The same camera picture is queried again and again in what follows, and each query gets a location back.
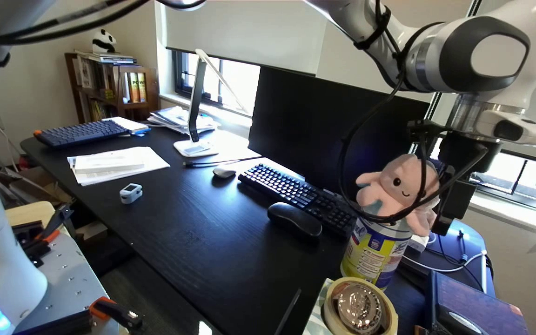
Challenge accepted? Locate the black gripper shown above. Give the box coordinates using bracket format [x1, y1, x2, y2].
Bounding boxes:
[408, 122, 501, 235]

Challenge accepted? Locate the pink octopus plush toy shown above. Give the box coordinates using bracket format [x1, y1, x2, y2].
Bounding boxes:
[356, 155, 440, 217]

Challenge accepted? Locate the Lysol wipes canister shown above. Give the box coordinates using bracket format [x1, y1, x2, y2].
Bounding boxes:
[341, 219, 412, 289]

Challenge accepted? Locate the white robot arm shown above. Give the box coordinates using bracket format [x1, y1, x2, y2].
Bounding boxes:
[306, 0, 536, 181]

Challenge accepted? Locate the blue bag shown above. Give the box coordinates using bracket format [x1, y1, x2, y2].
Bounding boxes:
[386, 220, 531, 335]

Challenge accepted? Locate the black computer monitor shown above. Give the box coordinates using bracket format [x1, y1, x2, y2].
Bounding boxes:
[250, 68, 428, 198]

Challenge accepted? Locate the black computer keyboard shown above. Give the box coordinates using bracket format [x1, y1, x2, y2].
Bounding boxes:
[239, 165, 356, 237]

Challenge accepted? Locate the black computer mouse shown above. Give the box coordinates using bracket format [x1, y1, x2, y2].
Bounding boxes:
[266, 202, 322, 241]

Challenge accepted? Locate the small grey mouse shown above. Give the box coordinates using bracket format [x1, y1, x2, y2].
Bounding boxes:
[213, 166, 237, 181]

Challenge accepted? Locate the black desk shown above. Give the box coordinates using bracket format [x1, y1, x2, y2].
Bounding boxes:
[21, 131, 347, 335]

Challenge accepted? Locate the white desk lamp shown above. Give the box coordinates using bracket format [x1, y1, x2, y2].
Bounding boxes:
[173, 49, 216, 161]

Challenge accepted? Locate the stack of papers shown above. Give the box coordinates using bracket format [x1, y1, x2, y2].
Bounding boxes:
[147, 107, 218, 137]

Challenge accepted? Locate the small white blue device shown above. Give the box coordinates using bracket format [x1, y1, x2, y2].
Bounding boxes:
[119, 183, 144, 206]

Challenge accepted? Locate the wooden bookshelf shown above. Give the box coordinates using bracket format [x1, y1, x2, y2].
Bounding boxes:
[65, 53, 159, 124]

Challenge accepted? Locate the white paper sheet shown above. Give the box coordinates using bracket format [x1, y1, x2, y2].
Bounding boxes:
[67, 148, 168, 187]

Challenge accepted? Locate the panda plush toy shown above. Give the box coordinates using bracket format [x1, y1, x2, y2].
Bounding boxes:
[92, 29, 116, 55]

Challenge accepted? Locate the orange black clamp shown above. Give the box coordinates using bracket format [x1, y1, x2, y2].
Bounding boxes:
[88, 297, 144, 330]

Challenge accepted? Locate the grey metal mounting plate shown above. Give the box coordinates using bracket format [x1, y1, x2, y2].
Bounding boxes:
[15, 230, 121, 335]

